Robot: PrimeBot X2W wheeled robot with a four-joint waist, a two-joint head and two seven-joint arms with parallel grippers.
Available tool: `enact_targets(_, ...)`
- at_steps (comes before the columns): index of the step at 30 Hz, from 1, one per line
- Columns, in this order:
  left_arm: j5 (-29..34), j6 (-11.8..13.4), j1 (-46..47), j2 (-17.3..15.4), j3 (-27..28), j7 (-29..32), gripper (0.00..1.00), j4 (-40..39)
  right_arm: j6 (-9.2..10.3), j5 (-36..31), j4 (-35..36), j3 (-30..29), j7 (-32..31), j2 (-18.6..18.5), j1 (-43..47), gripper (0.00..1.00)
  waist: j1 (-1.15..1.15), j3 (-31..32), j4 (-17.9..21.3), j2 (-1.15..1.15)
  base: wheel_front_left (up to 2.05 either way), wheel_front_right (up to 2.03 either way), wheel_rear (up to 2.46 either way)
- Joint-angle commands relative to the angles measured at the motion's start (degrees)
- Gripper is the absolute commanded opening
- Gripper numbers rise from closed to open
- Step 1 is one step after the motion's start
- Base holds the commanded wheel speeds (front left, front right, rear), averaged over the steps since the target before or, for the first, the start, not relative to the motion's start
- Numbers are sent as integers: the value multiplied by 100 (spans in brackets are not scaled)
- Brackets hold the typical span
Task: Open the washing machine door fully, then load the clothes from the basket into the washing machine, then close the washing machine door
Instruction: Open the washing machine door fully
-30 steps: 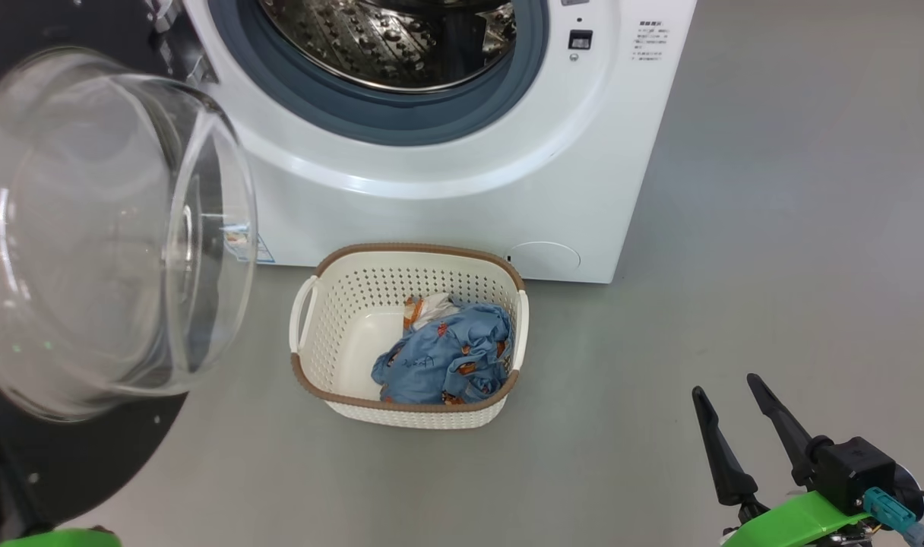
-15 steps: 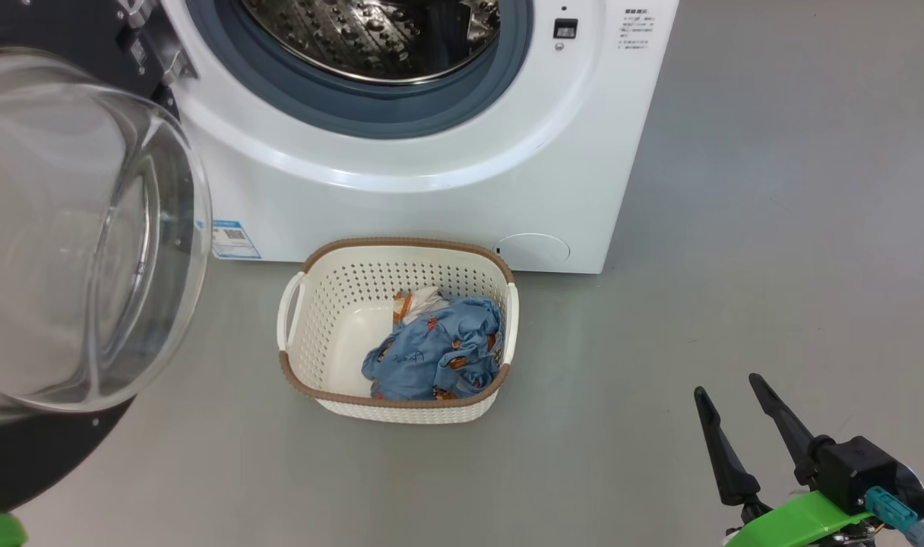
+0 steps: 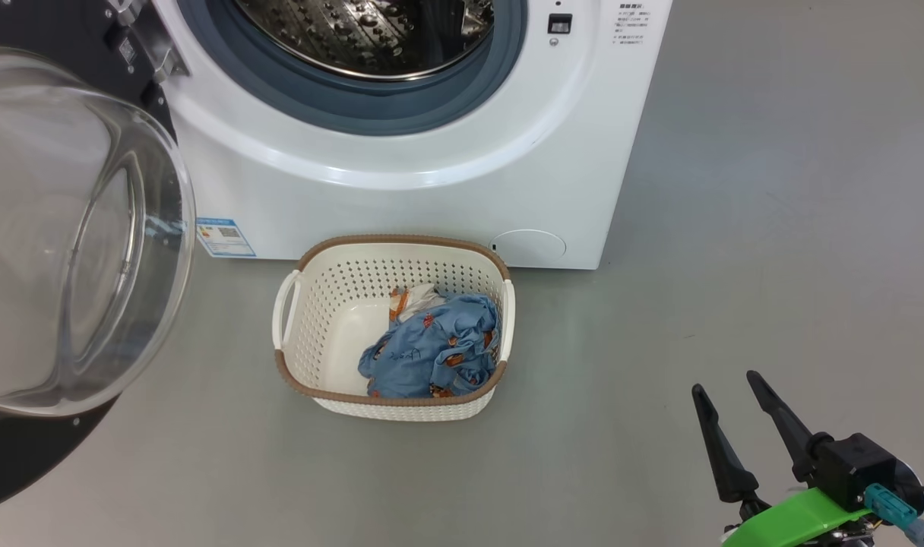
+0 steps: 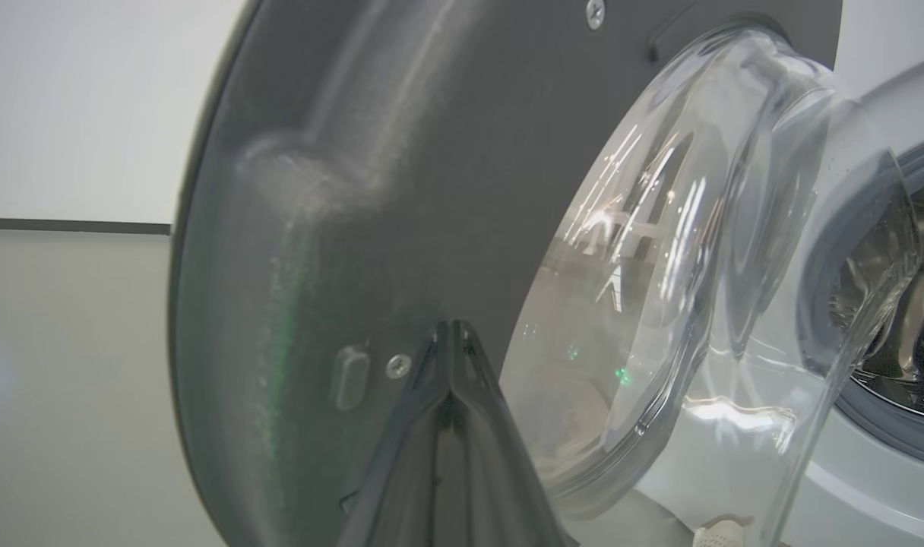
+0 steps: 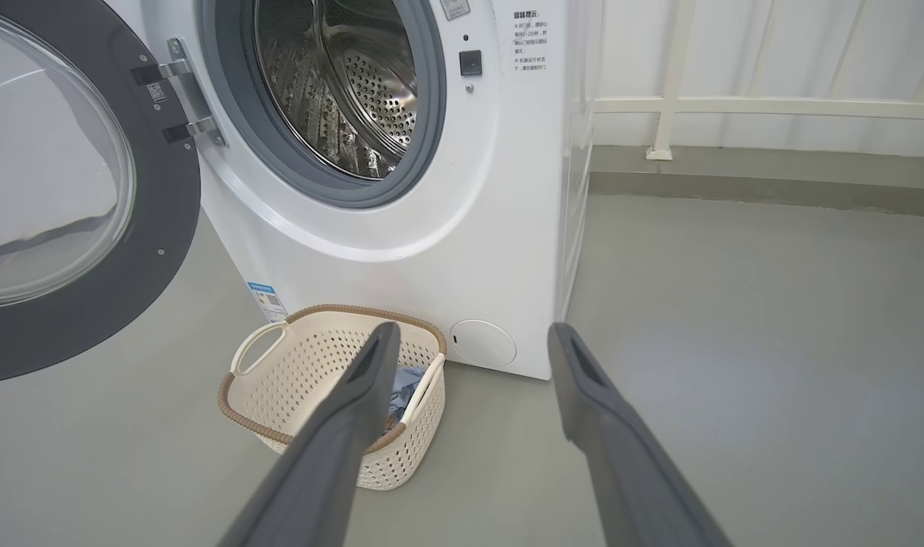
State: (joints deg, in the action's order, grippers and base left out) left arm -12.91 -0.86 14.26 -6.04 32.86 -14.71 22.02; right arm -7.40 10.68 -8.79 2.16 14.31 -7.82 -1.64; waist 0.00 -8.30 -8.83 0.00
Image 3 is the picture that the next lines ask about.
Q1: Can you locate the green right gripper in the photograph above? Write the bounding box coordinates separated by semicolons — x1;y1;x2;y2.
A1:
691;370;881;547

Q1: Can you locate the black round glass washer door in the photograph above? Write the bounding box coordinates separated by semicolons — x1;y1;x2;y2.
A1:
0;0;197;508

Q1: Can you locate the blue printed garment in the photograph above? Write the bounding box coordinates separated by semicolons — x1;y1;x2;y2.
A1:
358;294;502;399

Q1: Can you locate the white and orange garment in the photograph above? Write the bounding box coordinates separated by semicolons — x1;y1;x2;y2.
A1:
388;283;448;324

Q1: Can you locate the white washing machine body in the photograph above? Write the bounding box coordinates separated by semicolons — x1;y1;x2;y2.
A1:
152;0;674;270

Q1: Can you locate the printed warning text label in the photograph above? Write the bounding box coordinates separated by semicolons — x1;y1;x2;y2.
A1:
616;2;653;55

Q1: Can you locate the grey rubber door gasket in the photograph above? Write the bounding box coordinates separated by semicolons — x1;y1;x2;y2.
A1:
177;0;529;138

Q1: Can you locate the stainless steel washing machine drum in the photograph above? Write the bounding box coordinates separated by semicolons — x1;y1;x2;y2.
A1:
234;0;495;82

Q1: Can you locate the round white filter cover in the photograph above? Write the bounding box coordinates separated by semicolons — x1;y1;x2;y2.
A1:
490;229;568;268

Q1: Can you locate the white basket with brown rim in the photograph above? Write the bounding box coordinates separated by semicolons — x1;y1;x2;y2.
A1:
272;234;517;422

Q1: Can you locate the teal cable connector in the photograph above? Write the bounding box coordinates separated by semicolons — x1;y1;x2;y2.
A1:
863;484;924;544

